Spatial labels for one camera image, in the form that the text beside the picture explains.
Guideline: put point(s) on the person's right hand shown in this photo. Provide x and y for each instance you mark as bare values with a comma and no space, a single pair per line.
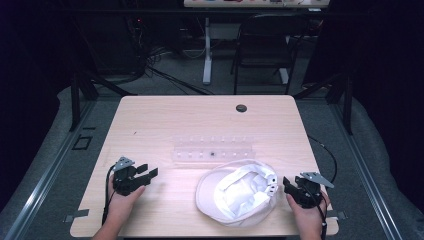
308,218

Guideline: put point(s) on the black metal stand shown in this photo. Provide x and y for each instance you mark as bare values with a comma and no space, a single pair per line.
83,90
340,96

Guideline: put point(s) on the light background desk top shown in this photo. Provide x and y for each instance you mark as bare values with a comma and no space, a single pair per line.
256,3

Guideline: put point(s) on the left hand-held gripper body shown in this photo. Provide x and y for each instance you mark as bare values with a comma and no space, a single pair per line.
125,181

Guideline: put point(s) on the grey table bracket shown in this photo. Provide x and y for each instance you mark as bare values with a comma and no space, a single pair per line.
76,215
336,215

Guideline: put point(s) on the black table grommet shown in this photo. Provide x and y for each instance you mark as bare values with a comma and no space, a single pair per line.
241,108

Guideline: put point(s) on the clear plastic rack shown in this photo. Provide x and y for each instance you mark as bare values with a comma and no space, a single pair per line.
213,150

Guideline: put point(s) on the white cap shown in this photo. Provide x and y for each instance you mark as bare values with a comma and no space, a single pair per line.
238,196

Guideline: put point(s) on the black folding chair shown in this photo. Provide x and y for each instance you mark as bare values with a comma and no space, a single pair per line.
266,46

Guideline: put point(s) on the person's left hand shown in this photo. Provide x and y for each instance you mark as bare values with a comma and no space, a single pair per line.
123,205

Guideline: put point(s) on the white desk leg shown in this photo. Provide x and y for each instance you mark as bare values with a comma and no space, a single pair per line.
207,53
284,76

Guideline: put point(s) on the aluminium floor rail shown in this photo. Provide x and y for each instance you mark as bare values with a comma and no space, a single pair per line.
366,173
46,173

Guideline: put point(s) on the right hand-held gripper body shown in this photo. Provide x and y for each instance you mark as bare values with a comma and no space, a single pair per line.
308,193

